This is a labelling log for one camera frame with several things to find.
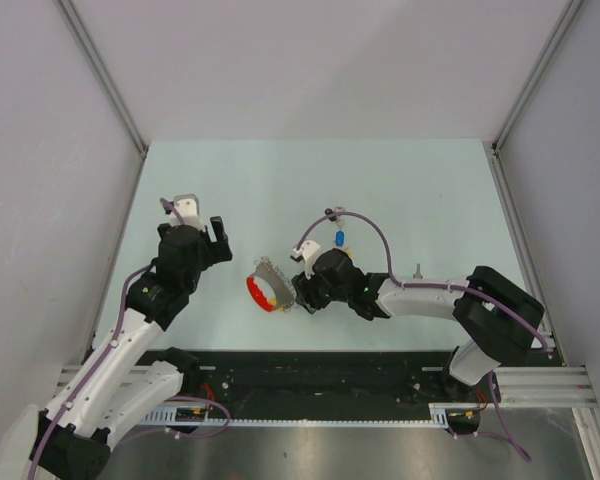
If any black key fob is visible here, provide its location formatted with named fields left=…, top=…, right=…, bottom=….
left=324, top=209, right=340, bottom=223

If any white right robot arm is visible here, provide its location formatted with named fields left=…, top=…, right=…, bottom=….
left=291, top=248, right=545, bottom=401

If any aluminium frame post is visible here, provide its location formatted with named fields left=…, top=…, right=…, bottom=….
left=53, top=0, right=148, bottom=156
left=490, top=0, right=586, bottom=151

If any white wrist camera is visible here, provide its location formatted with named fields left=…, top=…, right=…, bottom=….
left=169, top=194, right=204, bottom=231
left=291, top=240, right=323, bottom=279

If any aluminium frame post right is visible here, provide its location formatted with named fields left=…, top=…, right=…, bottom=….
left=490, top=0, right=586, bottom=151

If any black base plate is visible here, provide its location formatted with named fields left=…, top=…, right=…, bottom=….
left=129, top=349, right=501, bottom=420

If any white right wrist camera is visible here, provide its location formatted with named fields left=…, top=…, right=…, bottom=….
left=291, top=240, right=323, bottom=279

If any red handled metal keyring holder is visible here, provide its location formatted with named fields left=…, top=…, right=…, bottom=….
left=245, top=257, right=296, bottom=313

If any aluminium frame post left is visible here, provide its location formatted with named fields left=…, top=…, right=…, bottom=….
left=53, top=0, right=148, bottom=156

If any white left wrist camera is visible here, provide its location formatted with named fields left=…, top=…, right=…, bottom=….
left=169, top=194, right=204, bottom=231

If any green key tag with key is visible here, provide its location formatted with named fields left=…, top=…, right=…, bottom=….
left=413, top=263, right=423, bottom=279

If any white slotted cable duct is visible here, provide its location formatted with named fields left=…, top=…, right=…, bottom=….
left=137, top=404, right=484, bottom=432

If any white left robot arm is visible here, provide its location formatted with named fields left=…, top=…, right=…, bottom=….
left=27, top=216, right=233, bottom=479

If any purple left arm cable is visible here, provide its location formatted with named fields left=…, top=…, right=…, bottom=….
left=27, top=198, right=231, bottom=480

